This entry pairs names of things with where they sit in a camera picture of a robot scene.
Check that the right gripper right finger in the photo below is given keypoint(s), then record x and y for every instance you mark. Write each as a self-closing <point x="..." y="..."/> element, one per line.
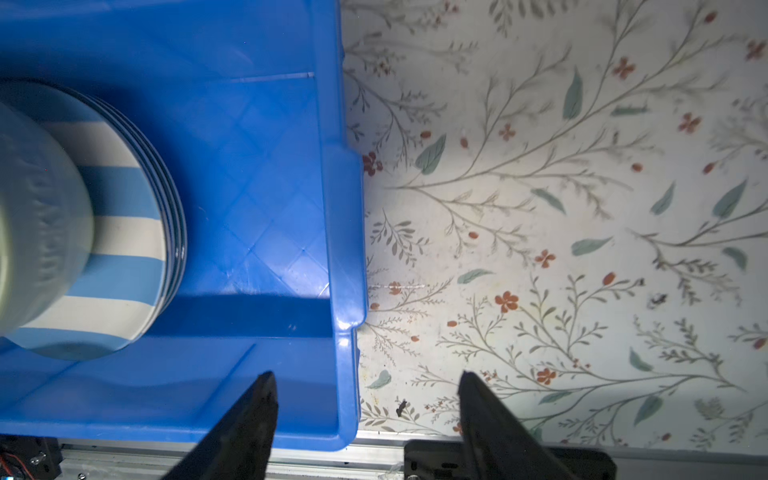
<point x="495" y="444"/>

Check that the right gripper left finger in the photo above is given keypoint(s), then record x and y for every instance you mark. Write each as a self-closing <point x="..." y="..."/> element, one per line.
<point x="239" y="446"/>

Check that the light green bowl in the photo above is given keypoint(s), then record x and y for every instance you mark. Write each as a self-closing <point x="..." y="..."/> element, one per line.
<point x="47" y="224"/>

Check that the blue plastic bin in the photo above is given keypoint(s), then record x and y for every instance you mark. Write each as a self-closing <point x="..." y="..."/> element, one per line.
<point x="243" y="102"/>

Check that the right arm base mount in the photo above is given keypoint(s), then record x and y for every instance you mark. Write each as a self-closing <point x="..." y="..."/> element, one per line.
<point x="426" y="459"/>

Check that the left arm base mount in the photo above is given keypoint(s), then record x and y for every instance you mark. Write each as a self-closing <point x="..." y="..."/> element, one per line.
<point x="28" y="457"/>

